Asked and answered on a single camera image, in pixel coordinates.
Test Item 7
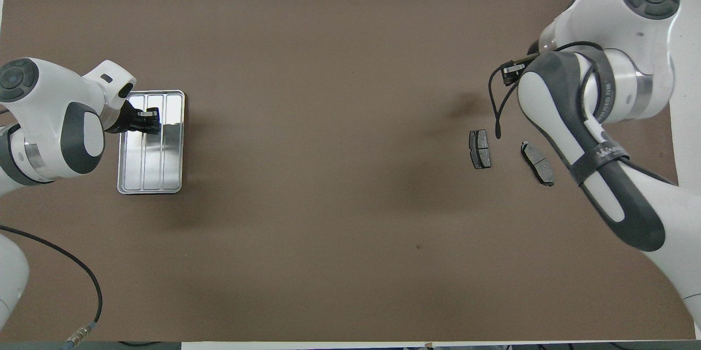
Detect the rectangular grey brake pad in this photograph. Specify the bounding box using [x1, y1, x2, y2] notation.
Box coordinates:
[469, 129, 492, 170]

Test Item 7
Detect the brown table mat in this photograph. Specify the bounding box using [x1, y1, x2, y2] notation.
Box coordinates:
[0, 0, 696, 343]

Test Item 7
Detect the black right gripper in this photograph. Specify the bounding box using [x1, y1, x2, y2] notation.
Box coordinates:
[501, 59, 531, 87]

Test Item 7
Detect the curved grey brake pad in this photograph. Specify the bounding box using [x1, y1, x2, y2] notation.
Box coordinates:
[520, 141, 555, 187]

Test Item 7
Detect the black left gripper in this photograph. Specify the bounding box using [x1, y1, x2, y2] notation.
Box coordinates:
[106, 99, 163, 136]

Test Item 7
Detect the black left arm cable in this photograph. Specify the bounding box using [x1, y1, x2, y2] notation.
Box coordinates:
[0, 224, 105, 349]

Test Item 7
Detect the silver metal tray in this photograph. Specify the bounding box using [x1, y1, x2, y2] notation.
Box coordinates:
[117, 90, 186, 196]

